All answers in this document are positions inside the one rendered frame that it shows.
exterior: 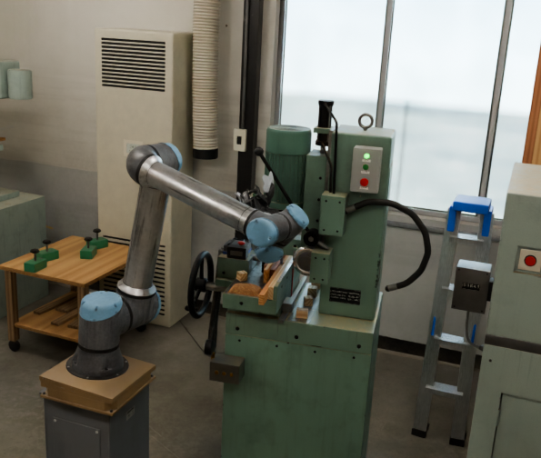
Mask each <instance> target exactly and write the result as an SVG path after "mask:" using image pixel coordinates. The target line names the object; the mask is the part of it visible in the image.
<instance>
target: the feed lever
mask: <svg viewBox="0 0 541 458"><path fill-rule="evenodd" d="M263 153H264V150H263V148H262V147H257V148H256V149H255V155H257V156H260V157H261V159H262V161H263V162H264V164H265V166H266V168H267V169H268V171H269V173H270V171H271V172H272V174H273V177H274V180H275V181H276V184H277V185H278V187H279V188H280V190H281V192H282V193H283V195H284V196H285V198H286V200H287V202H289V204H293V202H292V201H291V199H290V197H289V196H288V194H287V192H286V190H285V189H284V187H283V186H282V185H281V183H280V182H279V180H278V178H277V177H276V174H275V173H274V171H273V170H272V168H271V166H270V165H269V163H268V162H267V161H266V159H265V157H264V155H263ZM305 230H306V233H305V235H304V242H305V244H306V245H308V246H315V245H317V244H318V245H320V246H321V247H322V248H323V249H325V250H328V249H329V248H328V246H326V245H325V244H323V243H322V242H321V241H319V240H320V238H321V234H319V233H318V230H317V229H315V228H310V229H309V228H308V227H306V229H305Z"/></svg>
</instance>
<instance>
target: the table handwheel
mask: <svg viewBox="0 0 541 458"><path fill-rule="evenodd" d="M204 258H205V259H206V262H207V279H206V278H204ZM199 266H200V274H199V277H197V273H198V269H199ZM196 277H197V278H196ZM226 289H227V287H224V286H217V285H215V283H214V262H213V258H212V255H211V254H210V253H209V252H208V251H203V252H201V253H200V254H199V255H198V256H197V257H196V259H195V261H194V264H193V267H192V270H191V274H190V277H189V283H188V290H187V304H188V310H189V313H190V314H191V316H192V317H193V318H195V319H199V318H201V317H202V316H203V315H204V314H205V311H206V309H207V307H208V305H209V302H210V299H211V295H212V291H217V292H224V291H225V290H226ZM195 291H196V294H195ZM201 292H203V293H205V298H204V301H203V303H202V305H201V307H200V309H199V311H198V312H197V311H196V310H195V305H196V302H197V299H198V297H199V294H200V293H201Z"/></svg>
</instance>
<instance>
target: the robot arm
mask: <svg viewBox="0 0 541 458"><path fill-rule="evenodd" d="M182 162H183V161H182V155H181V154H180V153H179V150H178V149H177V148H176V147H175V146H174V145H173V144H169V143H158V144H143V145H139V146H137V147H135V148H134V149H133V150H132V151H131V152H130V153H129V155H128V156H127V158H126V170H127V172H128V174H129V175H130V177H131V178H132V179H133V180H134V181H135V182H136V183H137V184H140V187H139V193H138V198H137V203H136V209H135V218H134V223H133V229H132V233H131V239H130V245H129V249H128V255H127V260H126V265H125V275H124V278H123V279H121V280H120V281H118V283H117V287H116V292H115V293H114V292H105V291H98V292H93V293H90V294H88V295H86V296H85V297H84V298H83V299H82V301H81V305H80V309H79V332H78V346H77V348H76V351H75V354H74V356H73V358H72V368H73V369H74V370H75V371H76V372H77V373H80V374H83V375H87V376H94V377H101V376H108V375H112V374H115V373H118V372H119V371H121V370H122V369H123V367H124V359H123V356H122V354H121V351H120V348H119V342H120V334H123V333H126V332H128V331H130V330H133V329H135V328H137V327H139V326H141V325H144V324H148V323H150V322H151V321H152V320H154V319H155V318H156V317H157V316H158V315H159V313H160V309H161V298H160V295H159V294H158V293H157V292H156V288H155V285H154V284H153V279H154V273H155V265H156V260H157V255H158V250H159V245H160V241H161V235H162V231H163V226H164V221H165V212H166V208H167V203H168V198H169V195H171V196H173V197H174V198H176V199H178V200H179V201H181V202H183V203H185V204H188V205H190V206H192V207H194V208H195V209H197V210H199V211H201V212H203V213H205V214H207V215H209V216H211V217H213V218H215V219H216V220H218V221H220V222H222V223H224V224H227V225H229V226H231V227H232V228H234V229H236V230H237V231H239V232H241V233H243V234H244V235H246V236H247V238H248V240H249V241H250V243H251V244H253V245H254V248H255V254H256V258H257V259H258V260H259V261H260V262H262V263H267V264H271V263H274V262H277V261H279V260H280V259H281V258H282V257H283V254H284V251H283V248H284V247H285V246H287V245H288V244H289V243H290V242H291V241H292V240H293V239H294V238H295V237H296V236H297V235H298V234H300V233H301V232H302V231H303V230H304V229H306V227H307V226H308V224H309V220H308V217H307V215H306V213H305V212H304V211H303V210H302V209H301V208H300V207H299V206H297V205H296V204H290V205H289V206H287V207H286V209H285V210H284V211H282V212H279V211H278V209H270V208H267V207H269V205H270V204H271V200H272V198H273V196H274V193H275V185H274V177H273V174H272V172H271V171H270V173H269V176H267V175H265V174H264V175H263V176H262V180H263V183H264V186H263V192H264V193H265V195H264V194H262V193H261V192H260V189H259V187H258V186H257V185H255V189H254V190H250V191H248V192H247V191H245V192H243V194H240V193H239V192H237V194H236V193H235V194H236V195H237V197H238V199H239V200H240V202H239V201H237V200H236V199H234V198H232V197H230V196H228V195H226V194H223V193H221V192H219V191H217V190H216V189H214V188H212V187H210V186H208V185H206V184H203V183H201V182H199V181H197V180H196V179H194V178H192V177H190V176H188V175H186V174H183V173H181V172H179V171H180V169H181V167H182Z"/></svg>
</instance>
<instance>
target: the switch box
mask: <svg viewBox="0 0 541 458"><path fill-rule="evenodd" d="M366 153H368V154H369V155H370V156H369V158H367V159H366V160H371V162H370V163H369V162H362V159H365V158H364V154H366ZM382 153H383V148H382V147H373V146H363V145H356V146H355V147H354V151H353V162H352V173H351V183H350V191H353V192H362V193H370V194H377V193H378V190H379V182H380V173H381V163H382ZM363 164H368V165H369V169H368V170H364V169H363ZM361 171H368V172H369V174H362V173H361ZM362 178H366V179H367V180H368V185H367V186H364V187H368V190H366V189H360V186H362V185H361V184H360V180H361V179H362Z"/></svg>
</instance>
